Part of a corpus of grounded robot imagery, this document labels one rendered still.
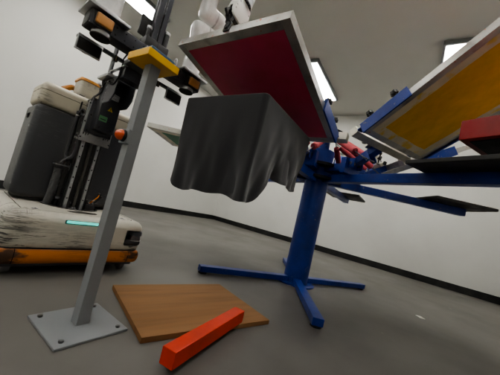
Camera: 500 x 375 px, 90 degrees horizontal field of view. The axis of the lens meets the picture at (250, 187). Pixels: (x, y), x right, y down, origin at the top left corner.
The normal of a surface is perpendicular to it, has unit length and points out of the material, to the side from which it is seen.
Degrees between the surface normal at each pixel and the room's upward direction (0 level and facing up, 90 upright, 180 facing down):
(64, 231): 90
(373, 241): 90
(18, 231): 90
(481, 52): 148
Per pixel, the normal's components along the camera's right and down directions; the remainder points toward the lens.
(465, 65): 0.04, 0.84
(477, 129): -0.86, -0.25
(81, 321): 0.82, 0.15
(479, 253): -0.52, -0.20
